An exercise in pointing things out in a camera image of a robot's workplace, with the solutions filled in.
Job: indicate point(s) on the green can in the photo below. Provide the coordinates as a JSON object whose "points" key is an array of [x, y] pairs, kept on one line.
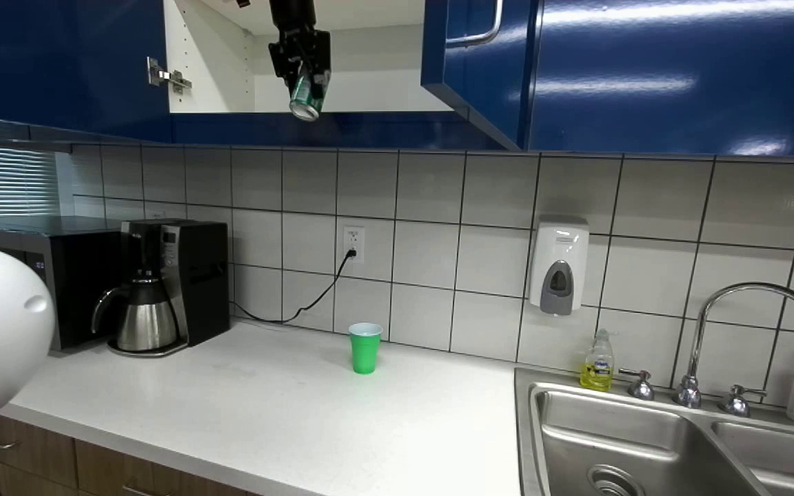
{"points": [[304, 103]]}

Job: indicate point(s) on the stainless steel sink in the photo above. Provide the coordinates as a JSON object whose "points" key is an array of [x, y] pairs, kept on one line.
{"points": [[611, 441]]}

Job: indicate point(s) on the chrome tap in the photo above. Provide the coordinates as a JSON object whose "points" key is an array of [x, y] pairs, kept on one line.
{"points": [[748, 288]]}

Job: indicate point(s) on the blue wall cabinet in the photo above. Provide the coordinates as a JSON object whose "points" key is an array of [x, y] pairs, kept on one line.
{"points": [[645, 76]]}

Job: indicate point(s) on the chrome tap lever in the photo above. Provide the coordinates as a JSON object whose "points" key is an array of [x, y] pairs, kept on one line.
{"points": [[738, 401], [640, 386]]}

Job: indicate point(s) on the black microwave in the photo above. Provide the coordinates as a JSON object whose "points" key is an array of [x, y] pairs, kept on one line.
{"points": [[76, 275]]}

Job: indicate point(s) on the black coffee maker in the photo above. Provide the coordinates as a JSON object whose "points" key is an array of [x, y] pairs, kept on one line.
{"points": [[197, 275]]}

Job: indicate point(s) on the yellow dish soap bottle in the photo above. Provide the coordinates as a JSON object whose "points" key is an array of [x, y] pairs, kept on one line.
{"points": [[597, 368]]}

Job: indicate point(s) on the green plastic cup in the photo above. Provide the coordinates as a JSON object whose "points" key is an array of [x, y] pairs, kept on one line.
{"points": [[365, 351]]}

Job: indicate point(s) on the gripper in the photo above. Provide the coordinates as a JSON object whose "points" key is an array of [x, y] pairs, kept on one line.
{"points": [[297, 24]]}

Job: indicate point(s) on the steel coffee carafe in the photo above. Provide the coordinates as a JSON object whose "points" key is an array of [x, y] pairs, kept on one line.
{"points": [[145, 320]]}

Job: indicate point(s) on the white wall soap dispenser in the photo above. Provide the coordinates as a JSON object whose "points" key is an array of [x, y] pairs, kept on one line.
{"points": [[559, 262]]}

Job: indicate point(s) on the blue cabinet door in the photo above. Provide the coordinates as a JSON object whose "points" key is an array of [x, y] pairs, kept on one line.
{"points": [[679, 76], [486, 76], [52, 62]]}

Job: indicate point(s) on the wooden drawer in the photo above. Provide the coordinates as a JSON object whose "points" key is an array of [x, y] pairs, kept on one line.
{"points": [[38, 451], [111, 468]]}

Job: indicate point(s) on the white wall socket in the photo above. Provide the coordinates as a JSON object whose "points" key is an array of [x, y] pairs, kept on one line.
{"points": [[353, 241]]}

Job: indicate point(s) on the window blinds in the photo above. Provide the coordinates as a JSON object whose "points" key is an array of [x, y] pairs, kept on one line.
{"points": [[4, 179]]}

